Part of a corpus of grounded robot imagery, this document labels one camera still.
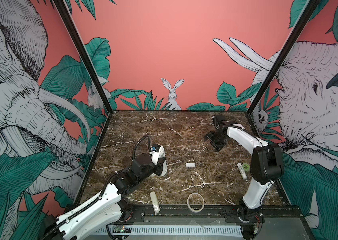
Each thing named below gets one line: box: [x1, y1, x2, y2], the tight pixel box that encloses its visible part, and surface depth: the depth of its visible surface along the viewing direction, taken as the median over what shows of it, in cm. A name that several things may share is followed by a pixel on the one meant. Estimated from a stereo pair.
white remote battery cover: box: [150, 191, 161, 214], surface depth 76 cm
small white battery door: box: [185, 162, 196, 167], surface depth 95 cm
